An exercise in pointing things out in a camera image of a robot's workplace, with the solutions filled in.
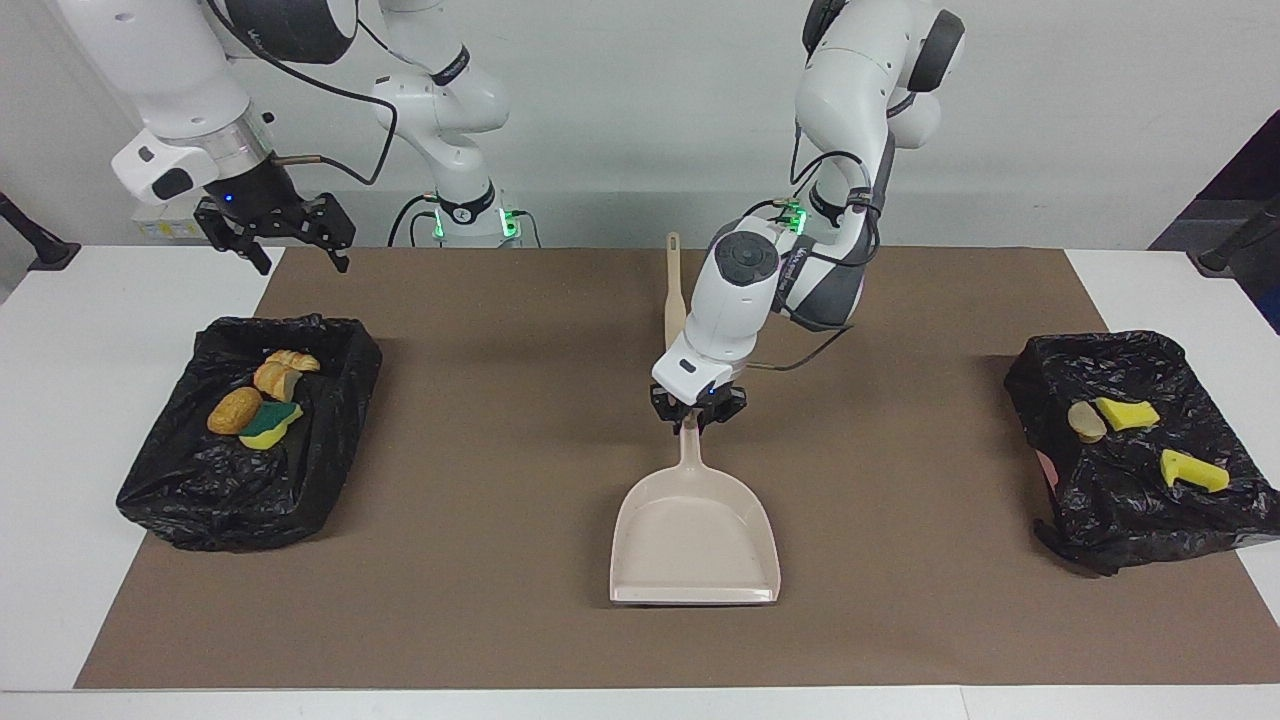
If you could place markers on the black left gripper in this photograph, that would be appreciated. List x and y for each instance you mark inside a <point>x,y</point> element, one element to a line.
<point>698,402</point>

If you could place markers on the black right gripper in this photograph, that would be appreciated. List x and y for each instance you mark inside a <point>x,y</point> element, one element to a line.
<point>260,200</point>

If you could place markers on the beige brush black bristles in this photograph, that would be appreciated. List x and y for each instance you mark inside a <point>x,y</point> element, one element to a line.
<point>674,300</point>

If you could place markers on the beige plastic dustpan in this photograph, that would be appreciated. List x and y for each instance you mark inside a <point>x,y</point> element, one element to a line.
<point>695,540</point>

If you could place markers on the brown bread roll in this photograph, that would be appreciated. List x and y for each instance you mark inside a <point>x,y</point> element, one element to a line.
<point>234,411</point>

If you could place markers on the yellow green sponge piece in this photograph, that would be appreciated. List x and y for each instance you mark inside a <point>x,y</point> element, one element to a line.
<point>1193,472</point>
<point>270,427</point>

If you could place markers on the yellow sponge wedge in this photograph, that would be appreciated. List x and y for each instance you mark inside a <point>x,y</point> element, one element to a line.
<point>1128,412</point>

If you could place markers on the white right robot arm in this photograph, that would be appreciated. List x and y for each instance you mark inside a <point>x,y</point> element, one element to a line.
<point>180,80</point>

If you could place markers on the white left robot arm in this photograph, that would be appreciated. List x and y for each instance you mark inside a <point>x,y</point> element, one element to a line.
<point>790,280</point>

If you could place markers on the black trash bag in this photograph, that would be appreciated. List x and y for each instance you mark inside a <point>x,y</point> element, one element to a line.
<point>1130,500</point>
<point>250,490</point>

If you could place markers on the pink plastic bin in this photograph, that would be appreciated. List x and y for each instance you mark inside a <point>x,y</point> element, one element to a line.
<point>1048,470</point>

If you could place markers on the black stand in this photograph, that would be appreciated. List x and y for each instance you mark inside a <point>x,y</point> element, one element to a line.
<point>1225,255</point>
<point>45,250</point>

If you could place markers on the brown table mat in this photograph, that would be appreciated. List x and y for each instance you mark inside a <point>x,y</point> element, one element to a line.
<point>500,630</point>

